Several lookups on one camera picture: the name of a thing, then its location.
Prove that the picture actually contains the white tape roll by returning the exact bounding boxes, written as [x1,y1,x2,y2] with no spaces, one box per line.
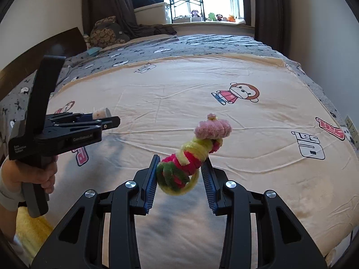
[92,108,111,120]

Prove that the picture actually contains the colourful pipe cleaner toy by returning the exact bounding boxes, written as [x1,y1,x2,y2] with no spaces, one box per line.
[156,114,232,195]

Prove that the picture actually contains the person's left forearm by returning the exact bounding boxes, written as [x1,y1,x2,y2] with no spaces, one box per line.
[0,173,26,243]

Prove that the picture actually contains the person's left hand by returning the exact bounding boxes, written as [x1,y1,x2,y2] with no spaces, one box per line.
[1,156,58,194]

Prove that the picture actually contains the yellow fluffy rug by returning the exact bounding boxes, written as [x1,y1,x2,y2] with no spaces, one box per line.
[16,207,53,261]

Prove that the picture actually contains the teal small box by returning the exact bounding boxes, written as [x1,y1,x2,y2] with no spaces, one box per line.
[86,47,102,56]

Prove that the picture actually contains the dark wooden headboard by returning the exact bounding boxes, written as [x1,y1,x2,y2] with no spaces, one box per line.
[0,27,87,100]

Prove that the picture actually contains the brown patterned pillow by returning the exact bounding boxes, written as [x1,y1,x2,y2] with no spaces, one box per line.
[90,16,130,48]

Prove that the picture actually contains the beige cartoon print bed sheet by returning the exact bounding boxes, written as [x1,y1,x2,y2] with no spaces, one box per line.
[46,55,358,255]

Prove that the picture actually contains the white storage box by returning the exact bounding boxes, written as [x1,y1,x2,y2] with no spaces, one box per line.
[134,2,172,25]

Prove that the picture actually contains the left dark curtain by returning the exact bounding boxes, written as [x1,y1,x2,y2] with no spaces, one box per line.
[81,0,176,39]

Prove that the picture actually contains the dark curtain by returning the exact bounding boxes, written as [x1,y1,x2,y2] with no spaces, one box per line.
[243,0,291,55]
[81,0,176,39]

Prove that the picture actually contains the purple plush toy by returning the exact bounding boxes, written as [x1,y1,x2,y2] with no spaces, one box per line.
[191,10,200,17]

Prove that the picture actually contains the green plush toy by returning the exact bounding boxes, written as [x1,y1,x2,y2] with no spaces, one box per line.
[207,13,217,21]

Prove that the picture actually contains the orange plush toy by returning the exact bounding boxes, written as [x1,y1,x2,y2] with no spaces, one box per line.
[227,15,236,22]

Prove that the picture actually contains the right dark curtain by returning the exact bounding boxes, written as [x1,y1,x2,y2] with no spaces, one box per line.
[243,0,291,55]

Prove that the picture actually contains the wall power socket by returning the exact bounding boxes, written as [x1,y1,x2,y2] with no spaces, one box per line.
[345,115,359,149]

